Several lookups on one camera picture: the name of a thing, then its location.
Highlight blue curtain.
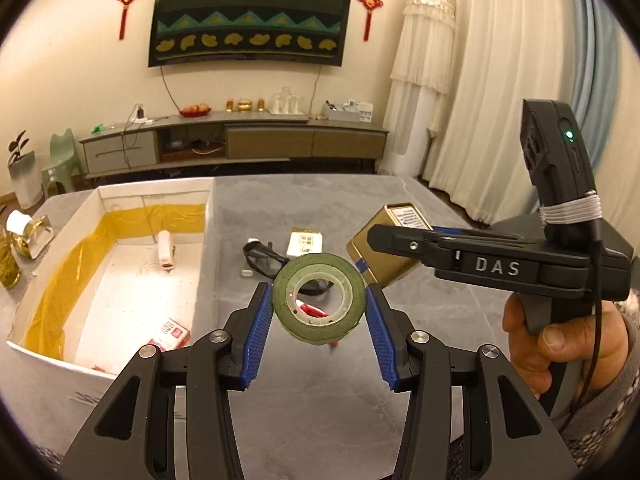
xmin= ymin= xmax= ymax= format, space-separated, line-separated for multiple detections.
xmin=565 ymin=0 xmax=632 ymax=181

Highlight green tape roll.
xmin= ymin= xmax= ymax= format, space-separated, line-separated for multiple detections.
xmin=272 ymin=254 xmax=362 ymax=347

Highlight gold glass jar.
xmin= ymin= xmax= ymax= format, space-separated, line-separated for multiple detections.
xmin=0 ymin=232 xmax=21 ymax=288

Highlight tape dispenser with white roll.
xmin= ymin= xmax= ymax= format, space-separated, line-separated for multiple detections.
xmin=5 ymin=211 xmax=53 ymax=260

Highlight group of clear glass cups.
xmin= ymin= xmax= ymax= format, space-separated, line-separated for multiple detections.
xmin=270 ymin=87 xmax=303 ymax=114

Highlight pink stapler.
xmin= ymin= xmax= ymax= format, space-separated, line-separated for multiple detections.
xmin=157 ymin=230 xmax=177 ymax=270

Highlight lace-covered standing air conditioner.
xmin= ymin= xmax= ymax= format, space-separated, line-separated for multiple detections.
xmin=387 ymin=0 xmax=457 ymax=178

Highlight white cardboard box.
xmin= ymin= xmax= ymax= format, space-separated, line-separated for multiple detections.
xmin=6 ymin=177 xmax=217 ymax=426

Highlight potted plant in white pot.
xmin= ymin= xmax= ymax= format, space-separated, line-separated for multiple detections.
xmin=7 ymin=130 xmax=36 ymax=208

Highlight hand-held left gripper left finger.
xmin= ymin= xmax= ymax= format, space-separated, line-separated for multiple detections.
xmin=59 ymin=282 xmax=275 ymax=480

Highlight yellow plastic liner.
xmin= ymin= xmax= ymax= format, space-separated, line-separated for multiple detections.
xmin=22 ymin=203 xmax=207 ymax=361

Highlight cream curtain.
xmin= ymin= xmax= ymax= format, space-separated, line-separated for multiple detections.
xmin=422 ymin=0 xmax=616 ymax=226

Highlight red toy figure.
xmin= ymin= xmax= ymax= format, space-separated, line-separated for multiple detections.
xmin=298 ymin=301 xmax=342 ymax=350

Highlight gold tin box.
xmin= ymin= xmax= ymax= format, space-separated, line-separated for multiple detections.
xmin=346 ymin=203 xmax=435 ymax=288

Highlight red staples box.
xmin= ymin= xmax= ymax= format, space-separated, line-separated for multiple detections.
xmin=147 ymin=316 xmax=192 ymax=352

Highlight person's right hand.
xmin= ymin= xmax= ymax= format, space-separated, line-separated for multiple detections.
xmin=502 ymin=292 xmax=630 ymax=401

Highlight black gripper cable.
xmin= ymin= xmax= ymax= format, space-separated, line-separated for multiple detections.
xmin=562 ymin=240 xmax=603 ymax=431

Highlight cloth-covered wall television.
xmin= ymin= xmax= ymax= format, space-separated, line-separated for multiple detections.
xmin=148 ymin=0 xmax=352 ymax=68

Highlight long television cabinet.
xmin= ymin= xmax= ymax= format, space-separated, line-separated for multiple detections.
xmin=80 ymin=110 xmax=390 ymax=178

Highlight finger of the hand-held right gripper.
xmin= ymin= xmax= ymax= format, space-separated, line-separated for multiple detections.
xmin=367 ymin=224 xmax=458 ymax=267
xmin=432 ymin=227 xmax=541 ymax=247

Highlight clear marker pen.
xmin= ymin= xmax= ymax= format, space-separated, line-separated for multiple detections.
xmin=241 ymin=237 xmax=262 ymax=278

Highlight white tissue packet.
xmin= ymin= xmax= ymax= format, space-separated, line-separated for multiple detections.
xmin=287 ymin=228 xmax=323 ymax=257

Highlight black safety glasses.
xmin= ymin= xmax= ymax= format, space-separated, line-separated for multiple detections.
xmin=243 ymin=241 xmax=333 ymax=297

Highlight green plastic chair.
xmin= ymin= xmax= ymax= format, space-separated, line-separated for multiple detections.
xmin=41 ymin=129 xmax=83 ymax=196

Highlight person's right forearm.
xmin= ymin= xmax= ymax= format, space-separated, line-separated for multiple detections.
xmin=560 ymin=290 xmax=640 ymax=471

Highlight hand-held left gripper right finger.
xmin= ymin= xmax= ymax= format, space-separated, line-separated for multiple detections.
xmin=364 ymin=284 xmax=581 ymax=480

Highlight white tray with small boxes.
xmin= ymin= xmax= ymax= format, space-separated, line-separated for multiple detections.
xmin=321 ymin=100 xmax=375 ymax=123

